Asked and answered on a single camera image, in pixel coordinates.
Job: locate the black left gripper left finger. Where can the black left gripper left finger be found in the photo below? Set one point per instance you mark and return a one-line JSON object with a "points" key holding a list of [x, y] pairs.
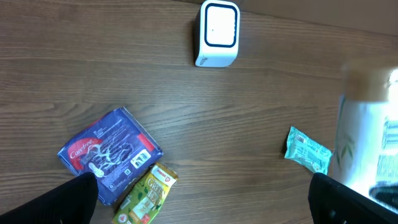
{"points": [[71, 202]]}

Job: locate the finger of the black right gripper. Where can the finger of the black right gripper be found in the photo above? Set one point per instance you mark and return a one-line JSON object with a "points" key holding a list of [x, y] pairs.
{"points": [[385, 194]]}

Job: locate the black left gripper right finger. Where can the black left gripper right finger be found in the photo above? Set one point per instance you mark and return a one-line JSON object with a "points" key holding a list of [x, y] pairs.
{"points": [[333, 202]]}

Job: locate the teal tissue packet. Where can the teal tissue packet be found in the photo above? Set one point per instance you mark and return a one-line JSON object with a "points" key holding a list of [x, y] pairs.
{"points": [[307, 152]]}

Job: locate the green tea drink carton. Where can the green tea drink carton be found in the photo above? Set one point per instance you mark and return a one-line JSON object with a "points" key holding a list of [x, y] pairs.
{"points": [[147, 196]]}

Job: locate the purple Carefree pad pack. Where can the purple Carefree pad pack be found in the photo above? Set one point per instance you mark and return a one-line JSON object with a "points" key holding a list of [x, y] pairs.
{"points": [[115, 148]]}

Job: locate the white tube gold cap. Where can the white tube gold cap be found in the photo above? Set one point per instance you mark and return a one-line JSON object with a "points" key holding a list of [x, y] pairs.
{"points": [[366, 132]]}

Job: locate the white barcode scanner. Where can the white barcode scanner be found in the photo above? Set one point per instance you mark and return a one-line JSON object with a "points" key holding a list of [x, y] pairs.
{"points": [[216, 34]]}

